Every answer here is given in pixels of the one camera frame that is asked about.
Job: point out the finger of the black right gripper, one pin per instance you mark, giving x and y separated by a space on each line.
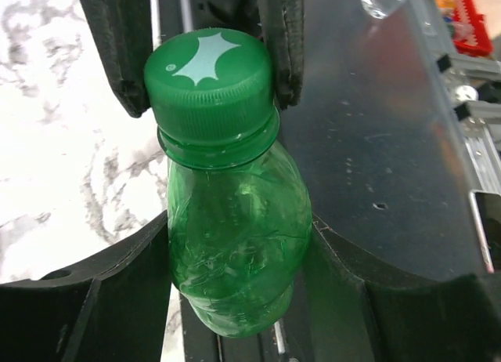
122 32
283 29

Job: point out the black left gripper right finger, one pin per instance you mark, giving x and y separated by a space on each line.
407 307

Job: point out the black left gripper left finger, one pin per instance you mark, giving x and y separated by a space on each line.
112 306

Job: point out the green bottle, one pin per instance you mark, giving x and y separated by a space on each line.
239 214

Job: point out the red parts bin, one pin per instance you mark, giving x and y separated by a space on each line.
466 27

